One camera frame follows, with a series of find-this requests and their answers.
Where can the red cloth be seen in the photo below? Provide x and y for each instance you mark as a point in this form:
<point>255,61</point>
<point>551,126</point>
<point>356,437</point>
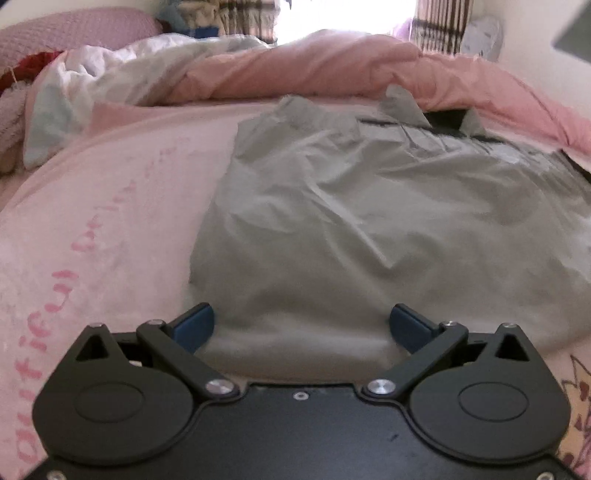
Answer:
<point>32,67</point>

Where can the pink knitted pillow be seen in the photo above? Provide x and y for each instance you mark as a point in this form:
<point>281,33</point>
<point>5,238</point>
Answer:
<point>69,37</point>

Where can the pink and white duvet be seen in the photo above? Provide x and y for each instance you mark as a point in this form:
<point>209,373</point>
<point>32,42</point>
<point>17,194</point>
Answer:
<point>323,64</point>

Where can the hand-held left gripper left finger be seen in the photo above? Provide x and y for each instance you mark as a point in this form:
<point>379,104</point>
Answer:
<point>194,325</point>

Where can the striped brown curtain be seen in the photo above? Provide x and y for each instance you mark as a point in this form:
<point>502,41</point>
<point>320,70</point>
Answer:
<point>249,21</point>
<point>443,25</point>

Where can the pink printed bed sheet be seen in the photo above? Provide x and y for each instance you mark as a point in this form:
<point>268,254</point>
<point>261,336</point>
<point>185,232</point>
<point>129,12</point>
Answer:
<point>106,221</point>

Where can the grey collared shirt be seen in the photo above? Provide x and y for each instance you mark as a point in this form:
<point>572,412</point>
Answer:
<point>346,230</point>

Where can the blue and beige plush pile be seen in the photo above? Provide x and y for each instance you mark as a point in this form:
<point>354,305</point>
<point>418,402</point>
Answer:
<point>189,18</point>

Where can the white lace clothes pile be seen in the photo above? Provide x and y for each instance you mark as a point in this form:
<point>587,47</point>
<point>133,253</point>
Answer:
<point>11,129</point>

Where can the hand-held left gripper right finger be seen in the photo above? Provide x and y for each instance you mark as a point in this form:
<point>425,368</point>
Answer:
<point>408,327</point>

